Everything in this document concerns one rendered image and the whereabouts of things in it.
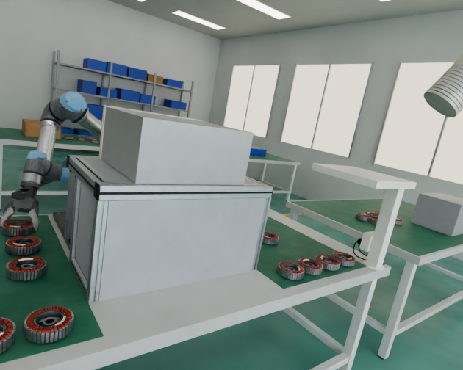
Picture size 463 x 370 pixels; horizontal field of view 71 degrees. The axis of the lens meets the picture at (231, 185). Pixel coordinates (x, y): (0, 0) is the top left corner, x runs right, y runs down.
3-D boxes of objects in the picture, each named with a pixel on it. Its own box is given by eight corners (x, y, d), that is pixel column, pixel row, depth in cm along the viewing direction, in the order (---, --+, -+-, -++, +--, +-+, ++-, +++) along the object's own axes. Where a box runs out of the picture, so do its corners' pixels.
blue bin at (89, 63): (82, 68, 703) (83, 58, 698) (100, 72, 725) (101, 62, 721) (87, 68, 671) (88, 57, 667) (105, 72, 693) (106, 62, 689)
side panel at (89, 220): (68, 261, 119) (75, 176, 113) (77, 260, 121) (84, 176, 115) (88, 303, 98) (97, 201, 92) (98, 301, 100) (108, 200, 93)
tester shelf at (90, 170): (65, 166, 125) (66, 154, 124) (212, 172, 167) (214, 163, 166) (97, 201, 92) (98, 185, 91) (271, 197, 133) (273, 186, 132)
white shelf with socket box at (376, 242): (293, 247, 173) (312, 163, 164) (335, 240, 196) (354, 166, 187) (350, 279, 147) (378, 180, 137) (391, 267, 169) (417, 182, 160)
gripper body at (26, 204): (37, 214, 145) (42, 189, 148) (31, 210, 137) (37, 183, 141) (17, 213, 143) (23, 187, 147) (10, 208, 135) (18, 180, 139)
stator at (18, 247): (15, 241, 126) (15, 233, 126) (45, 245, 128) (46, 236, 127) (-2, 254, 116) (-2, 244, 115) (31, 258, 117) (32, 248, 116)
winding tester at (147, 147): (98, 157, 129) (103, 104, 125) (194, 163, 156) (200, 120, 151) (134, 183, 99) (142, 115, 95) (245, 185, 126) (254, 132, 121)
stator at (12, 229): (8, 225, 139) (8, 217, 138) (37, 227, 142) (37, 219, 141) (-5, 236, 129) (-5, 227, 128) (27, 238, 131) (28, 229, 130)
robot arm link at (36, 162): (52, 155, 150) (34, 147, 143) (48, 177, 146) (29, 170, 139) (42, 158, 154) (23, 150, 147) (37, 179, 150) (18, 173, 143)
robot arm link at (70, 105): (126, 154, 212) (52, 95, 173) (144, 147, 206) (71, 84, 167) (122, 169, 205) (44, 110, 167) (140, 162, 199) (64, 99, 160)
